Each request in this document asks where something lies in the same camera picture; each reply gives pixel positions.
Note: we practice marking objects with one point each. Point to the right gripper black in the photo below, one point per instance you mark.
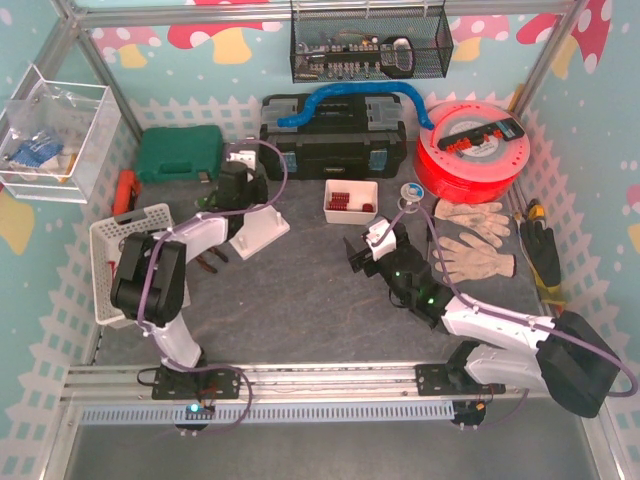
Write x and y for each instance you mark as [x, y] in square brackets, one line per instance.
[368, 262]

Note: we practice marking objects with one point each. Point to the white peg fixture board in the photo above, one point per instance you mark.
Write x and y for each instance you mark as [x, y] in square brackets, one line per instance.
[261, 228]

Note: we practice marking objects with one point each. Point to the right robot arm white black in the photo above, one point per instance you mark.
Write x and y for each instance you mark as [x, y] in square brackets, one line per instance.
[562, 356]

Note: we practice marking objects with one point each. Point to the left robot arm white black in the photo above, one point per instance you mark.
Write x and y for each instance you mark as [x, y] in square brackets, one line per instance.
[149, 283]

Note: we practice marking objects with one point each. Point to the white rectangular parts tray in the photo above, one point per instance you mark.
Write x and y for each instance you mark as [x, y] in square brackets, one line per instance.
[360, 192]

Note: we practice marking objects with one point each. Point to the red springs in tray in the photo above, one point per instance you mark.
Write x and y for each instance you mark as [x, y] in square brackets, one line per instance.
[338, 201]

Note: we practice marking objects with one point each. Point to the black small screwdriver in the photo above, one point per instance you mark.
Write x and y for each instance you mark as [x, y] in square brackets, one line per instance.
[429, 239]

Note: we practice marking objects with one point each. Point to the lower beige work glove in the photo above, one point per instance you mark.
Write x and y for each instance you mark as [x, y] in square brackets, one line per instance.
[470, 258]

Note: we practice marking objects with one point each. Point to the beige work glove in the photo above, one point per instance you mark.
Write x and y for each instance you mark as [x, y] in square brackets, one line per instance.
[485, 219]
[470, 258]

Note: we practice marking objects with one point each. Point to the black plastic toolbox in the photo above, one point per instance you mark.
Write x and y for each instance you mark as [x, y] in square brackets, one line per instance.
[352, 137]

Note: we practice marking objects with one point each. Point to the upper beige work glove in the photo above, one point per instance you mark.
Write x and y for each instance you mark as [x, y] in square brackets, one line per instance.
[485, 219]

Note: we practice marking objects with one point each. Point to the red filament spool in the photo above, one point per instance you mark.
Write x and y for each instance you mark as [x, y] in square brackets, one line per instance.
[475, 175]

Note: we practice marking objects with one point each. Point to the black yellow rubber glove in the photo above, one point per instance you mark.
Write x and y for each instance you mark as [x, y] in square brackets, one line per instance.
[538, 244]

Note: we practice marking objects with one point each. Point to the black red terminal strip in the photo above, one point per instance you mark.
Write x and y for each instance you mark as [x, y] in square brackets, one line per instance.
[507, 129]

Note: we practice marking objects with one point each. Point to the green plastic tool case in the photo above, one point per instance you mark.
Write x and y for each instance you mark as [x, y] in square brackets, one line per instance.
[179, 153]

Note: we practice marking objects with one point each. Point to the white perforated plastic basket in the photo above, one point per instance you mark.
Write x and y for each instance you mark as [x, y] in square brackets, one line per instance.
[106, 237]

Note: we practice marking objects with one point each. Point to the blue white work glove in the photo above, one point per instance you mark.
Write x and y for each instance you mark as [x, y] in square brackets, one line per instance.
[39, 151]

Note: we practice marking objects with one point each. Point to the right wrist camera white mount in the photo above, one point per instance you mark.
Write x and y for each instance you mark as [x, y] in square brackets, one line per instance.
[380, 238]

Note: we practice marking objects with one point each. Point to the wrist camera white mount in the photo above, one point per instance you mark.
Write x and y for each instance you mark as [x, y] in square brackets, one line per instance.
[380, 238]
[246, 157]

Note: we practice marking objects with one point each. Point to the small solder wire spool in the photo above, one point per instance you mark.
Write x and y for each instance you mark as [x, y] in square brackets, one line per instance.
[411, 196]

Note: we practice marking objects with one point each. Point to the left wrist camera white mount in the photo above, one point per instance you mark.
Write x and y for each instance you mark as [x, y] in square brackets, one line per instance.
[246, 157]

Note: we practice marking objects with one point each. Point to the red handled pliers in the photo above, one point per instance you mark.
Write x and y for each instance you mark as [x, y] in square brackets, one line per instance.
[206, 259]

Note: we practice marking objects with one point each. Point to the white slotted cable duct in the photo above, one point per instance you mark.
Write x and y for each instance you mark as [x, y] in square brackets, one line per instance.
[269, 413]

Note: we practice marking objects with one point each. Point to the black wire mesh basket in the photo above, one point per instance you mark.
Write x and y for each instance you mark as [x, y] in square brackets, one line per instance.
[340, 41]

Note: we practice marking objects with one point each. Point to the orange handled tool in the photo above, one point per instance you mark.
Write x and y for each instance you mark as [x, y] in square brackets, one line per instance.
[127, 191]

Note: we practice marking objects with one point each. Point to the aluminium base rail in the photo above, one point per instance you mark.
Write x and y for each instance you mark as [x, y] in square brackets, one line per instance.
[271, 383]

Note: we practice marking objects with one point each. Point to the clear acrylic wall box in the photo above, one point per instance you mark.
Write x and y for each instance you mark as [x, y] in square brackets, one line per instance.
[84, 116]

